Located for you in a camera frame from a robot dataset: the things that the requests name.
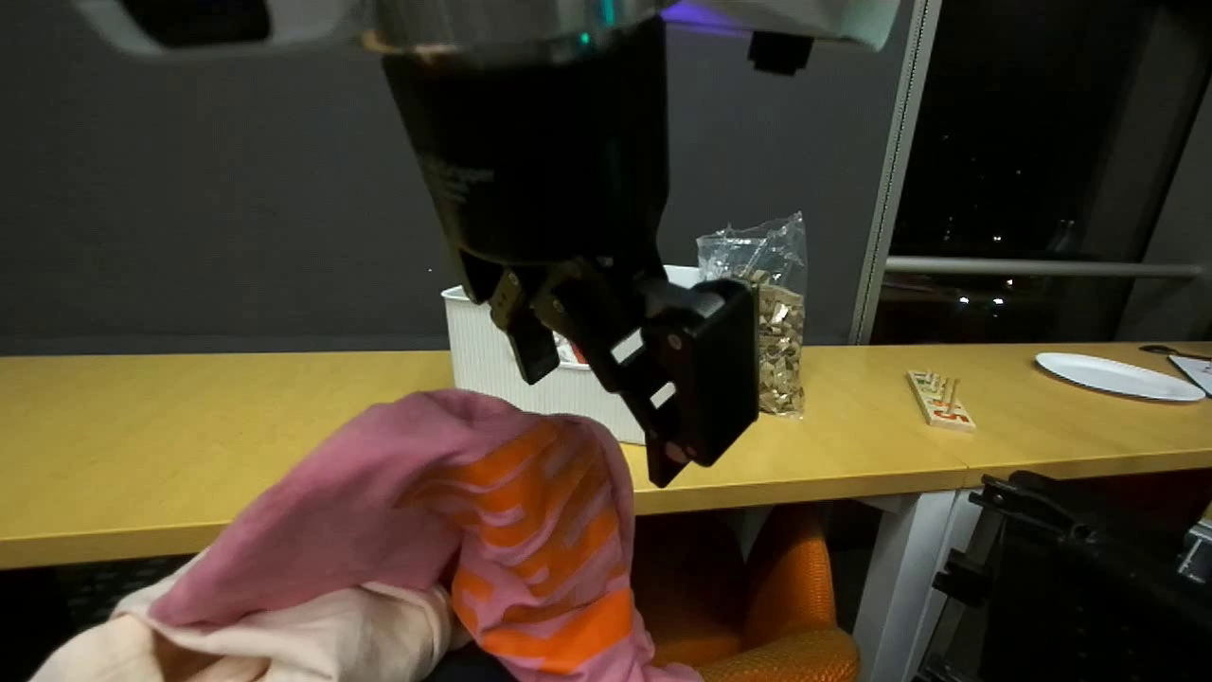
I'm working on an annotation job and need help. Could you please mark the white printed cloth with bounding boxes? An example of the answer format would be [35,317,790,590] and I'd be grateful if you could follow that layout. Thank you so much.
[28,551,457,682]

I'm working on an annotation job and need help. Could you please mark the clear bag of beige pieces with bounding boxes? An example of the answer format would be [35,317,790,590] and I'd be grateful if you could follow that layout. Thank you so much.
[694,210,816,421]

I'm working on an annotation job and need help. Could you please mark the pink orange striped cloth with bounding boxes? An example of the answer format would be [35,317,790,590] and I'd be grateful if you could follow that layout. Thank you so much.
[145,385,703,682]

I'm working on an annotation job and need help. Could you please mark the wooden number puzzle board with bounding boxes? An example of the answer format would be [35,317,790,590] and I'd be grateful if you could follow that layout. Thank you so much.
[901,362,980,436]

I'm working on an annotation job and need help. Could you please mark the white oval plate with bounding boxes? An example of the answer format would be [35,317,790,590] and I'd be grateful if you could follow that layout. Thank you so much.
[1029,346,1212,408]

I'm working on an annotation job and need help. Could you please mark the orange mesh office chair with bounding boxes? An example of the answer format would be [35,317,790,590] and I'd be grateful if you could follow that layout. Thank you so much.
[630,501,866,682]

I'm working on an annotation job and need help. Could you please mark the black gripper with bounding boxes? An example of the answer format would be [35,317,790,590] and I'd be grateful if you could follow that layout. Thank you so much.
[379,15,764,494]

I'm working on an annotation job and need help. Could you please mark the white table leg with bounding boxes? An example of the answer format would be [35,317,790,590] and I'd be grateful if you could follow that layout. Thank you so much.
[853,487,985,682]

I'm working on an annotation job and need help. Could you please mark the white window frame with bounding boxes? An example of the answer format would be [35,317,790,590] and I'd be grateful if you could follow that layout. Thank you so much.
[846,0,1212,347]

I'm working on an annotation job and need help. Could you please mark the white flat sheet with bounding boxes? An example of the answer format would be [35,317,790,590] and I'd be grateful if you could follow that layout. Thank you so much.
[1163,347,1212,399]

